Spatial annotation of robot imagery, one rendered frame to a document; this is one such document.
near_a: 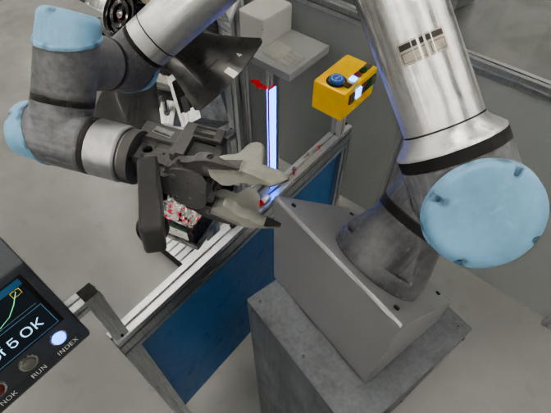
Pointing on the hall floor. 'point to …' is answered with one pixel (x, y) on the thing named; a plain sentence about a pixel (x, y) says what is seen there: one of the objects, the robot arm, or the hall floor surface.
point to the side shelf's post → (276, 106)
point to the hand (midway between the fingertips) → (275, 206)
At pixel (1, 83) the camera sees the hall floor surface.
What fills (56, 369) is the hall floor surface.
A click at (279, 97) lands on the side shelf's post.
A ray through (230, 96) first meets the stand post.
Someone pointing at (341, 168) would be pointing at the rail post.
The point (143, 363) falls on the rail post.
